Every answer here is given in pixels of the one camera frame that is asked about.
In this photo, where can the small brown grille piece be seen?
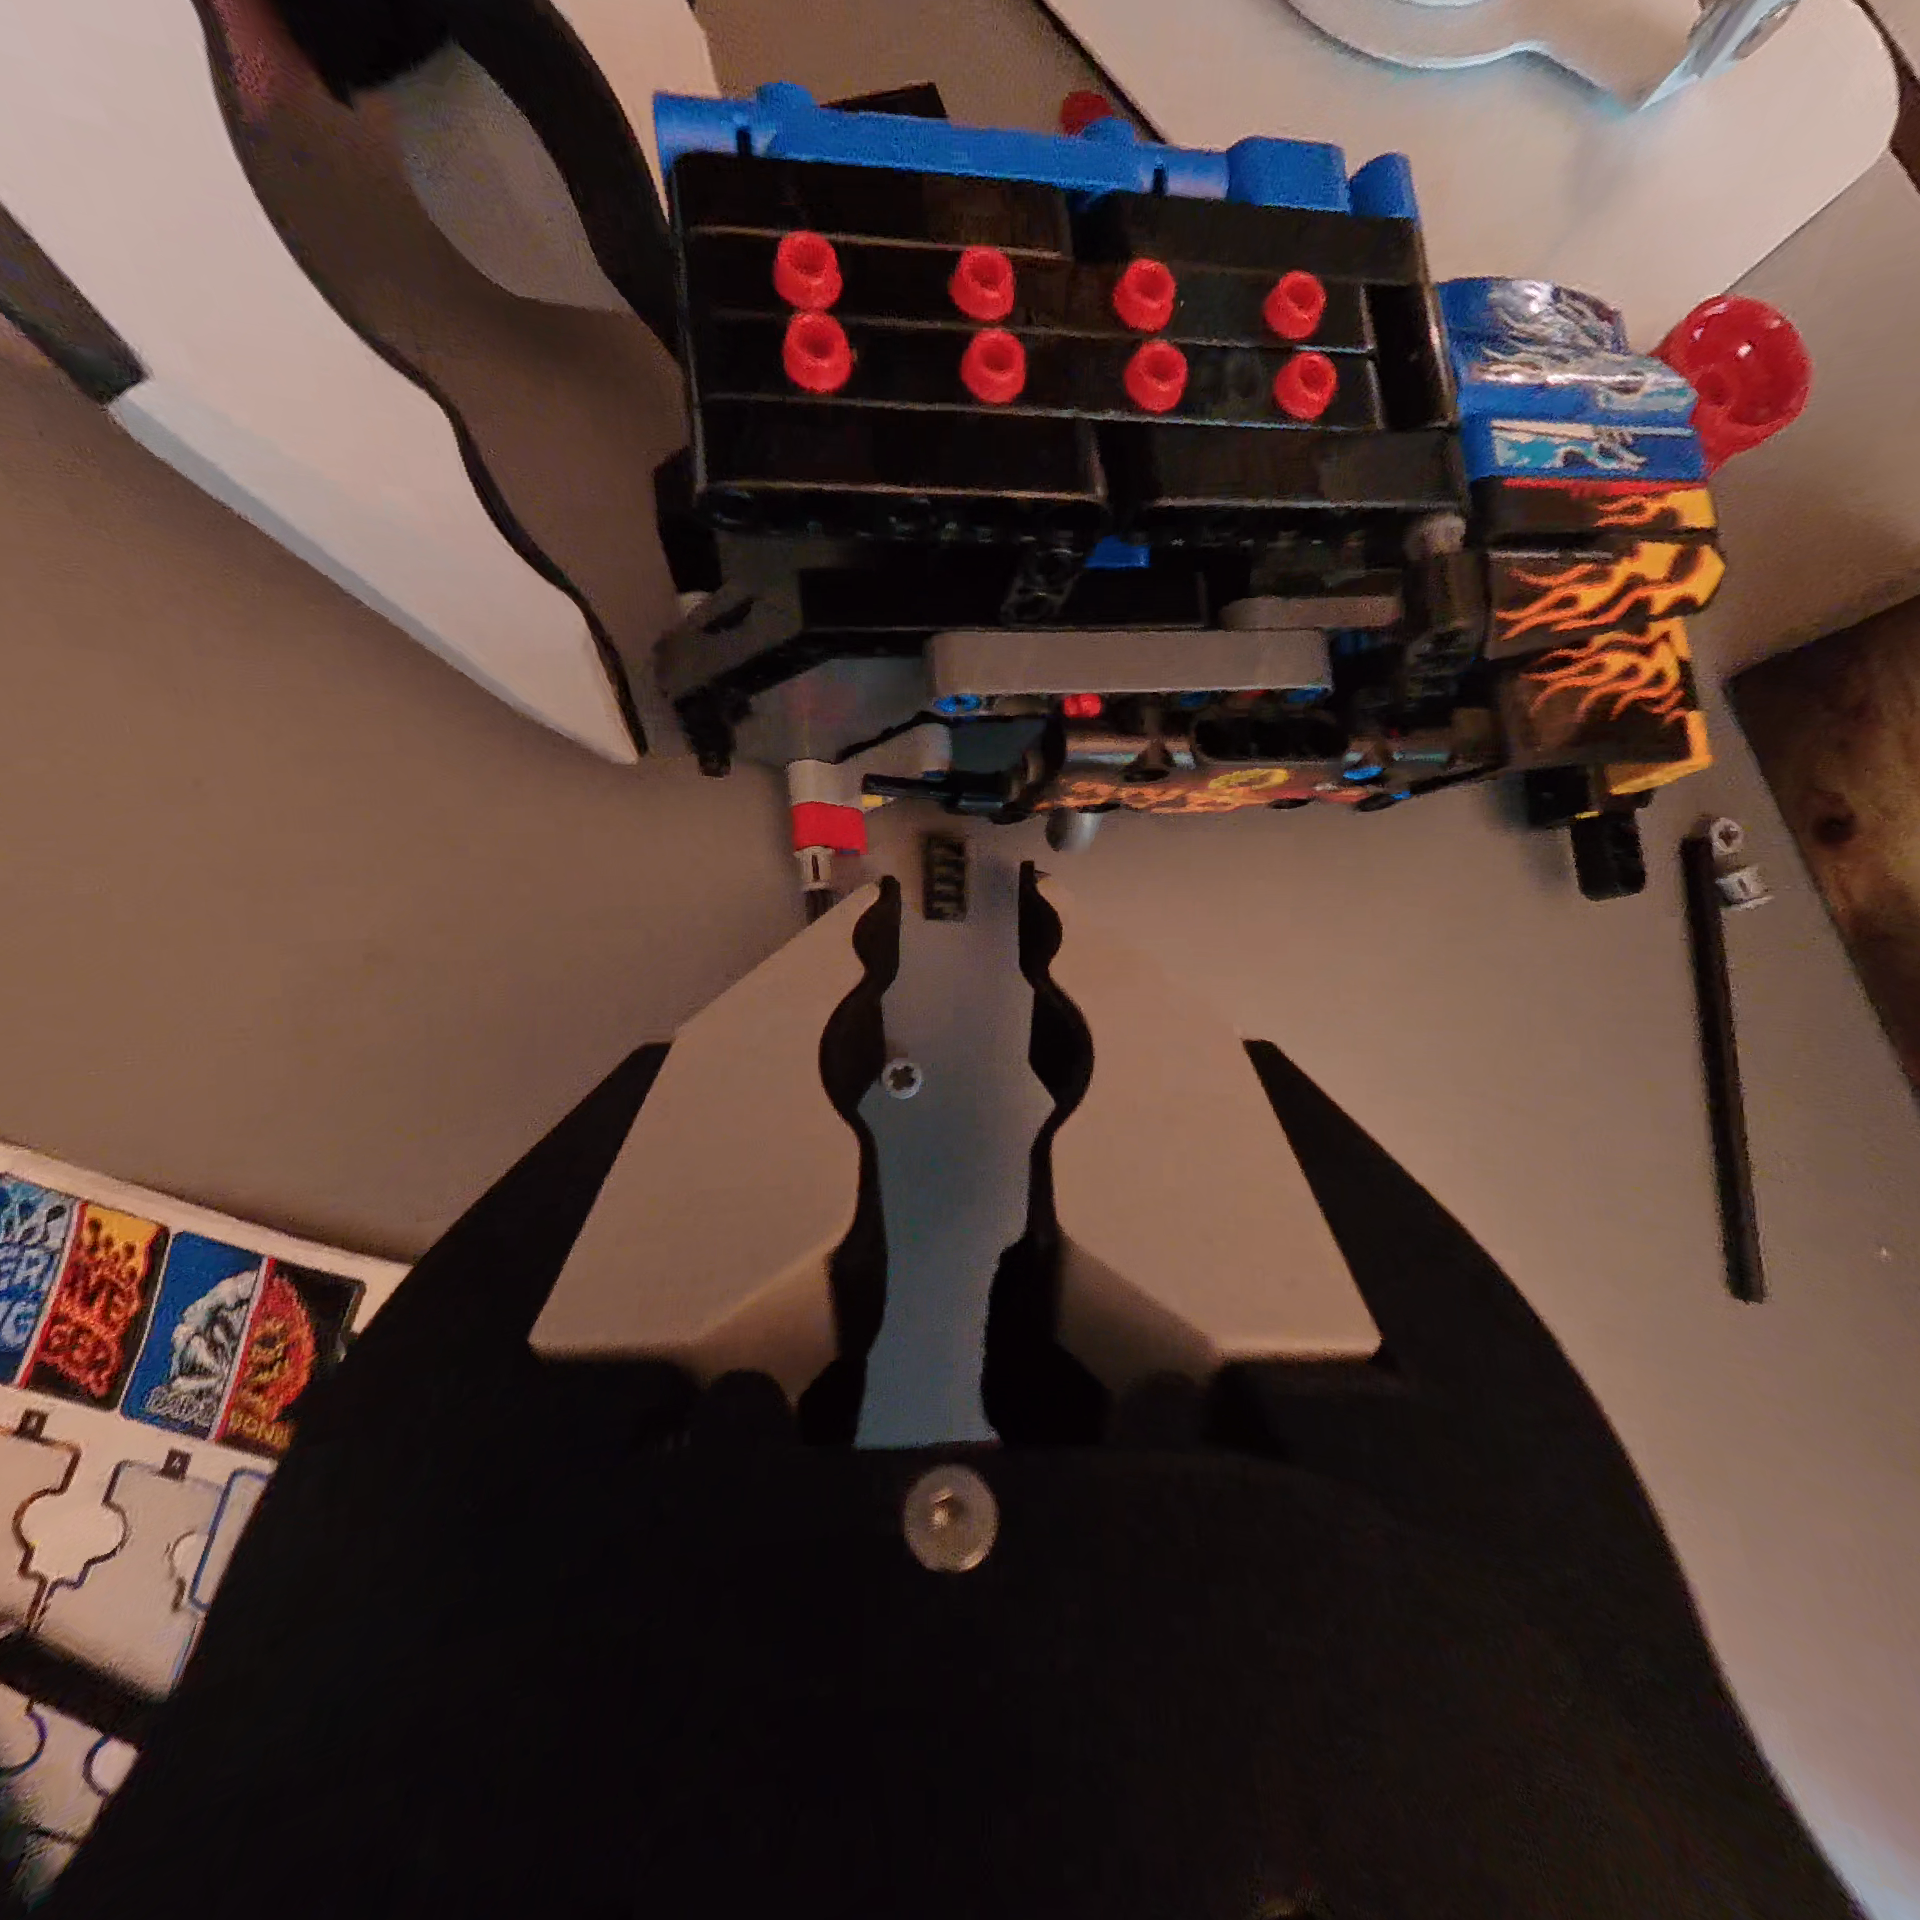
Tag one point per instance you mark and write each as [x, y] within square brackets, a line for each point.
[945, 878]

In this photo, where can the white book stand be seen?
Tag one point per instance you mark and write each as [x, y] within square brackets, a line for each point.
[1349, 119]

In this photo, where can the small grey brick piece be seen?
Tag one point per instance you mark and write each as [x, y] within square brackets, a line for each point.
[901, 1075]

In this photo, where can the black axle rod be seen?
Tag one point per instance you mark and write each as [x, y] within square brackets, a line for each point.
[1722, 1081]

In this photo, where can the sticker sheet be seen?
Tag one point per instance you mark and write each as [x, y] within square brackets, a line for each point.
[148, 1321]

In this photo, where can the red toy wheel rim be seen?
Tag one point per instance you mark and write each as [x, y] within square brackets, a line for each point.
[1739, 377]

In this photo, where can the red round stud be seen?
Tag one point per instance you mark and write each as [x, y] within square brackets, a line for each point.
[1080, 108]

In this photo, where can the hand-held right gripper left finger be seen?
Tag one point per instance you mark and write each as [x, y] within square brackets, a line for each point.
[690, 1201]

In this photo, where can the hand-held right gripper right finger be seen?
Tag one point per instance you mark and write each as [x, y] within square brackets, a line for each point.
[1201, 1185]

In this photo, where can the brick-built toy truck model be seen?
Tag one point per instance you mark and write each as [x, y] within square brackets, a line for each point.
[1050, 495]

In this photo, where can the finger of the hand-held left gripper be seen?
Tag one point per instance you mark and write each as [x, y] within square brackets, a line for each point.
[628, 61]
[148, 181]

